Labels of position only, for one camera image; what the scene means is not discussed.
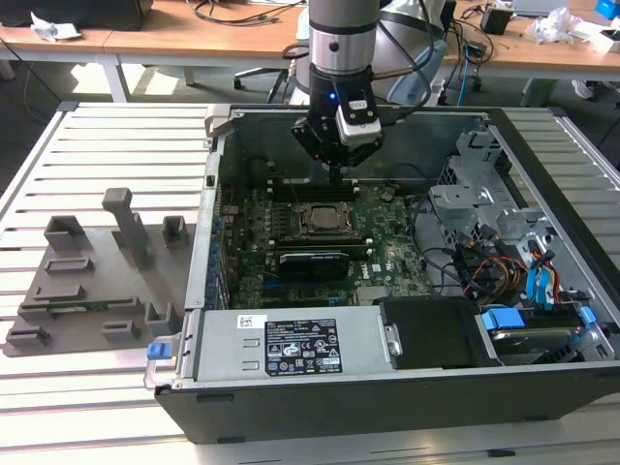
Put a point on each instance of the CPU socket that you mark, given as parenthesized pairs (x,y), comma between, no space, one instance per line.
(327,237)

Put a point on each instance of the long wooden desk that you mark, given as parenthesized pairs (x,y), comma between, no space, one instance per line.
(145,41)

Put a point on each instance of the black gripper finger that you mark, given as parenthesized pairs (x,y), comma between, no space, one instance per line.
(361,157)
(310,138)

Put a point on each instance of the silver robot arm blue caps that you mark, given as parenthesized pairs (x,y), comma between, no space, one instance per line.
(339,29)

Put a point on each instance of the silver square CPU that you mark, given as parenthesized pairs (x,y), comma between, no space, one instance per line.
(327,218)

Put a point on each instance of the wooden desk with clutter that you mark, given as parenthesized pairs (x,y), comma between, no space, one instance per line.
(533,55)

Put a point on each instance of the white shoe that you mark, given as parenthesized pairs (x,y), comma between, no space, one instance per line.
(582,90)

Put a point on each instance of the black plastic shroud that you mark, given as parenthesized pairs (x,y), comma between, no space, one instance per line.
(426,334)

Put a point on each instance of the green RAM stick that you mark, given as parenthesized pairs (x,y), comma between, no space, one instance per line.
(97,305)

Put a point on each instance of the white power strip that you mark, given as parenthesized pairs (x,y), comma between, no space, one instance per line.
(434,92)

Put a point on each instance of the green motherboard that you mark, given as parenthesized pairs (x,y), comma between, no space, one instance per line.
(392,261)

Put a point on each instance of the thin metal locking lever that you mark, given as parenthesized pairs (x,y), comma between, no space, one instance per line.
(294,194)

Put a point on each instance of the small blue box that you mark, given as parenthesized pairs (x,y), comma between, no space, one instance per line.
(604,7)

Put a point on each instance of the small black box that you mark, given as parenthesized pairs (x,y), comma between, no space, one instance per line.
(496,20)

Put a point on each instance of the black graphics card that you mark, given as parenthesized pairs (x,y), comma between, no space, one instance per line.
(315,266)

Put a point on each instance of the black open PC case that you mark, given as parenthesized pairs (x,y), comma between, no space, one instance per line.
(339,412)

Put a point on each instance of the silver chipset heatsink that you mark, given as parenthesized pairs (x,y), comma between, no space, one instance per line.
(372,294)

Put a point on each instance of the hard disk in blue carrier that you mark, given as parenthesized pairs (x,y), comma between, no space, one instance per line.
(528,339)

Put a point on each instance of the silver metal drive cage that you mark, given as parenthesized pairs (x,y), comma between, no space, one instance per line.
(460,206)

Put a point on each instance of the clear plastic bag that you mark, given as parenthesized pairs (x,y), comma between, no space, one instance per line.
(552,26)

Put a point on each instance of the office chair base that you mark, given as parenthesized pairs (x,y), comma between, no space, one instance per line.
(252,73)

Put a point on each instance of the black bag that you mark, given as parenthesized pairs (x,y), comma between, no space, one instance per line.
(72,12)

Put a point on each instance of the crumpled white paper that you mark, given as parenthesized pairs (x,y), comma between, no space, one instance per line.
(53,26)

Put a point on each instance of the blue case latch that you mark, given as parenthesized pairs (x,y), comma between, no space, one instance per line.
(157,352)

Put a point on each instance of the grey parts rack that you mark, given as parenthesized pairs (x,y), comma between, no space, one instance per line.
(106,290)

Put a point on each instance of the round coin battery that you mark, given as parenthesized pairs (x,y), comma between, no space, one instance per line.
(387,195)

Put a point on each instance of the flat white box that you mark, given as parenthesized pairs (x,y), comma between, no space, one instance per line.
(608,41)

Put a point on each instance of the grey power supply with label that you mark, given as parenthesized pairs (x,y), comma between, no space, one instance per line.
(223,349)

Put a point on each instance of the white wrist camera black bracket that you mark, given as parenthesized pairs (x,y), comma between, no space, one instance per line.
(358,128)

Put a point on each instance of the grey laptop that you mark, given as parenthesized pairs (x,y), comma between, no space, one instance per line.
(537,5)

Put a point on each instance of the teal bin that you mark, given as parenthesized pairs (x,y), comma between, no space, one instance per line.
(540,92)

